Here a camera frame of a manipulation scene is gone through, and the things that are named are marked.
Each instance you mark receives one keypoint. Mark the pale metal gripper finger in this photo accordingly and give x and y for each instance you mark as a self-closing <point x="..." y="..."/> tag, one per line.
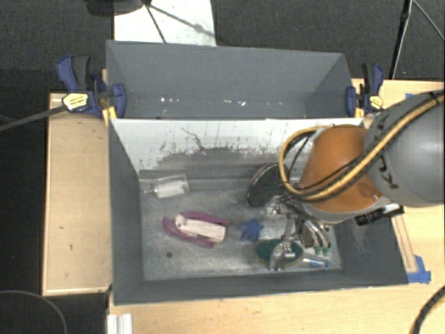
<point x="287" y="260"/>
<point x="282" y="252"/>

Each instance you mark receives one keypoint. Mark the green and yellow sponge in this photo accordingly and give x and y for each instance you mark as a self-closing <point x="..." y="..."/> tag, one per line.
<point x="266" y="250"/>

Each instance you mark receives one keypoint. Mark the clear plastic piece, blue tip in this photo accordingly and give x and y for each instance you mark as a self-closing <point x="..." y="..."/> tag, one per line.
<point x="318" y="263"/>

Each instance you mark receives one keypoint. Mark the blue star-shaped toy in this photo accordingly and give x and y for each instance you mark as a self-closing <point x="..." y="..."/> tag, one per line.
<point x="251" y="229"/>

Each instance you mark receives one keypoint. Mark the black oval brush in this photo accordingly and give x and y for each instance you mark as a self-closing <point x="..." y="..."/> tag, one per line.
<point x="264" y="186"/>

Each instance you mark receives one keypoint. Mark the purple and white stapler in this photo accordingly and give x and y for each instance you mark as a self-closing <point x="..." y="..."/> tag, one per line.
<point x="198" y="229"/>

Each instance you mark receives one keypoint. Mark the clear glass bottle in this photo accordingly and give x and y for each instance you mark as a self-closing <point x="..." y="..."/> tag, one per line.
<point x="167" y="187"/>

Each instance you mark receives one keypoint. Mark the grey metal bin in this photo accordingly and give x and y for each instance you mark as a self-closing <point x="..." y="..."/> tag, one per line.
<point x="208" y="82"/>

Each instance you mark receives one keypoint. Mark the pale wood board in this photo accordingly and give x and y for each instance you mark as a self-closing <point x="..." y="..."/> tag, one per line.
<point x="76" y="193"/>

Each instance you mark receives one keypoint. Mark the black cylinder on white bracket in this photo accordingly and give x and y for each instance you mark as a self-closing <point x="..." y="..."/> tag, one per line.
<point x="373" y="216"/>

